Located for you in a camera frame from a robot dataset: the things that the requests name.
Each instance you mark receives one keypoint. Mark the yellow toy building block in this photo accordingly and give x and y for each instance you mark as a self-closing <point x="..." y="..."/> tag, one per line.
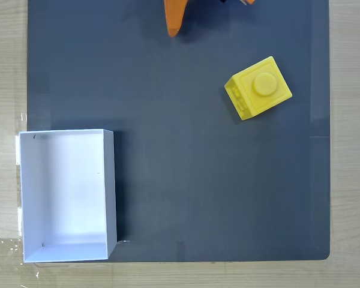
<point x="261" y="90"/>

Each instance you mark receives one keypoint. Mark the white open cardboard box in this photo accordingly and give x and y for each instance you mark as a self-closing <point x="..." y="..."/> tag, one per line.
<point x="66" y="195"/>

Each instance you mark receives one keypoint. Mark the dark grey table mat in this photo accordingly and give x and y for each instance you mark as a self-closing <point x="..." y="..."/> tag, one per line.
<point x="198" y="165"/>

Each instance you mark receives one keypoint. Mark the orange gripper camera mount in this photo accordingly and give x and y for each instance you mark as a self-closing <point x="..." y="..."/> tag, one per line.
<point x="248" y="1"/>

